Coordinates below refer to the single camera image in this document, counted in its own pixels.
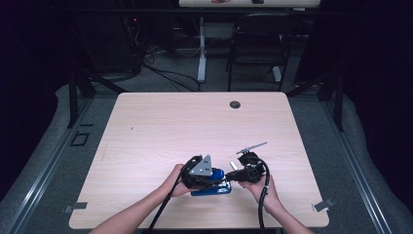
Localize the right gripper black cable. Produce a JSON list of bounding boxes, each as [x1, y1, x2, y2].
[[256, 158, 272, 234]]

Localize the short white desk leg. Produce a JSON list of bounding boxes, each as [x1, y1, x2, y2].
[[272, 65, 283, 83]]

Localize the dark equipment with red light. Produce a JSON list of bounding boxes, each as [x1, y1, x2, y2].
[[122, 14, 144, 74]]

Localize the black metal stand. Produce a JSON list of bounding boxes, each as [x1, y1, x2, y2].
[[284, 68, 346, 133], [65, 66, 129, 130]]

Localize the person's right hand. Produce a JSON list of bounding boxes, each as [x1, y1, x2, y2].
[[237, 174, 281, 215]]

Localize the metal floor rail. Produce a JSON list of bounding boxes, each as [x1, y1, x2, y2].
[[319, 97, 394, 234], [0, 97, 95, 234]]

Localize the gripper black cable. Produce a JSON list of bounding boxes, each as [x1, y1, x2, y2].
[[256, 158, 272, 234], [141, 161, 193, 234]]

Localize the grey tape strip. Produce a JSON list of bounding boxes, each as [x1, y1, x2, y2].
[[312, 197, 336, 214], [62, 201, 89, 215]]

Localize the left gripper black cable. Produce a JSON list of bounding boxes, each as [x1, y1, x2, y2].
[[141, 161, 193, 234]]

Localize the blue stapler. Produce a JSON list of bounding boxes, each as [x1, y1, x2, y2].
[[190, 168, 233, 198]]

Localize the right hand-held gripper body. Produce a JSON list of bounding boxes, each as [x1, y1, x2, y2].
[[235, 140, 271, 185]]

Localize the person's left hand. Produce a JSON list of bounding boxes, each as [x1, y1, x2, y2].
[[161, 163, 200, 199]]

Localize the black floor cables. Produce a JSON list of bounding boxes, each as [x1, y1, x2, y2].
[[141, 48, 202, 94]]

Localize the black chair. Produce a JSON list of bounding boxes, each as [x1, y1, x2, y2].
[[225, 13, 302, 93]]

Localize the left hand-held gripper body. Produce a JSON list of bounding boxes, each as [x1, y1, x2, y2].
[[179, 154, 216, 191]]

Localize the black tape square outline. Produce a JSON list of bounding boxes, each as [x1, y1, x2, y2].
[[69, 130, 92, 147]]

